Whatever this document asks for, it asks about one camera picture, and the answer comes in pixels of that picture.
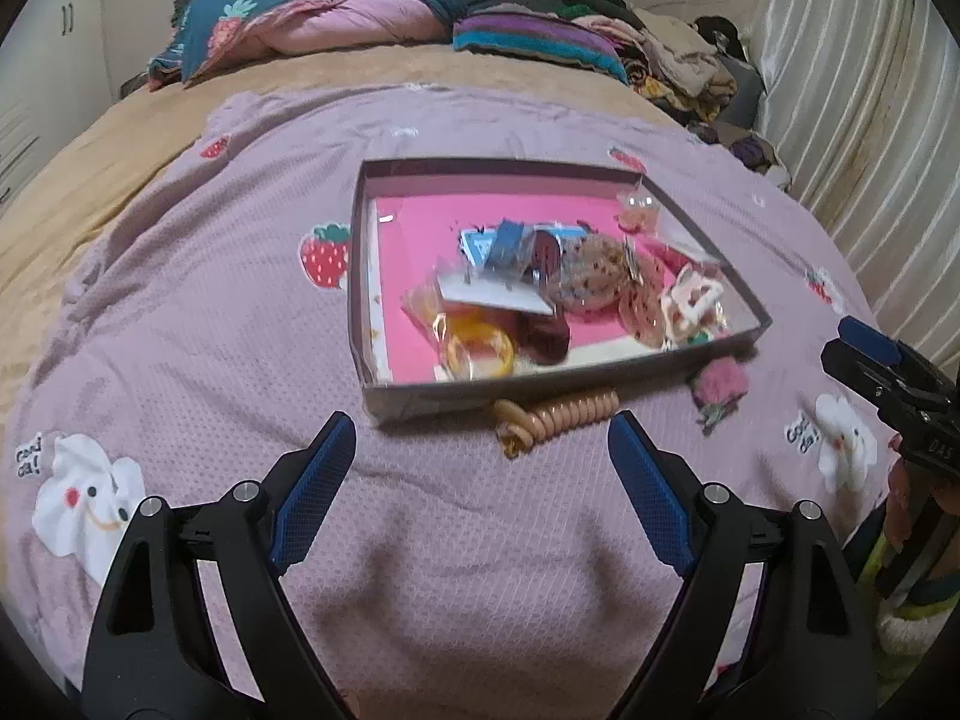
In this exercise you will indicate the pink fluffy hair clip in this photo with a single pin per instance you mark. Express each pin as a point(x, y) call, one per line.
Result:
point(720, 381)

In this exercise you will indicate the pink book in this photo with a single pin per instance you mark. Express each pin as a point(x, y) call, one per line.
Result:
point(412, 240)

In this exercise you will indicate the pile of clothes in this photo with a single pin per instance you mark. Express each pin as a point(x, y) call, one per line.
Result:
point(682, 52)

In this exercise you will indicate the tan bed sheet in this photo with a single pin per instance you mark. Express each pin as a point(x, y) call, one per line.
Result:
point(112, 165)

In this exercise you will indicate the pink mesh dotted scrunchie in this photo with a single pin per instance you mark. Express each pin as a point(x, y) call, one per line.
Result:
point(641, 307)
point(589, 277)

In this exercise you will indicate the pearl cream hair clip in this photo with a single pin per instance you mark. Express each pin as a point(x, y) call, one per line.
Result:
point(639, 210)

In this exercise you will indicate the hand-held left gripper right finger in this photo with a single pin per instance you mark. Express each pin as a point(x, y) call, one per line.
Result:
point(649, 495)

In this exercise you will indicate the blue hair claw clip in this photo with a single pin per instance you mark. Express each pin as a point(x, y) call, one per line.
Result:
point(506, 240)

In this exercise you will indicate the grey cardboard box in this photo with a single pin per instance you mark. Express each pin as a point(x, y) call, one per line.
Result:
point(450, 394)

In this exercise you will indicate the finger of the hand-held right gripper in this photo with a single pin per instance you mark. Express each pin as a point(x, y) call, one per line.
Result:
point(851, 367)
point(870, 341)

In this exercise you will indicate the white striped curtain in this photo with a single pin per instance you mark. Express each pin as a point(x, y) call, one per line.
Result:
point(862, 90)

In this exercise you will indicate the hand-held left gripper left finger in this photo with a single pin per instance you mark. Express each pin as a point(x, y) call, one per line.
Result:
point(315, 487)

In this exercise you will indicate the clear plastic bag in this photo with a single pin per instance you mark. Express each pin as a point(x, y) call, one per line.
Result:
point(424, 307)

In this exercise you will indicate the white stud earring card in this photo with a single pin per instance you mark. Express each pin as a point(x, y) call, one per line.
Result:
point(495, 296)

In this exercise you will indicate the pink strawberry print blanket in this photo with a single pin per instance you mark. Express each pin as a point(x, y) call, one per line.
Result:
point(225, 360)

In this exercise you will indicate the white wardrobe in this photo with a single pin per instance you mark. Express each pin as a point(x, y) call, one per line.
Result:
point(60, 30)

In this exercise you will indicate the white pink hair claw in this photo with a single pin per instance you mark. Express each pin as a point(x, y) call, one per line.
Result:
point(690, 300)

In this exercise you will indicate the teal pink strawberry quilt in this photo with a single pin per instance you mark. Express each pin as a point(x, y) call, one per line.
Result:
point(337, 22)

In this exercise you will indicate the purple teal striped cloth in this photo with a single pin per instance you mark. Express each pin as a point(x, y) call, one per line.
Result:
point(540, 37)

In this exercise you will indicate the person's right forearm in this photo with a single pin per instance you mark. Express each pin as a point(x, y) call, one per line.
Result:
point(922, 615)

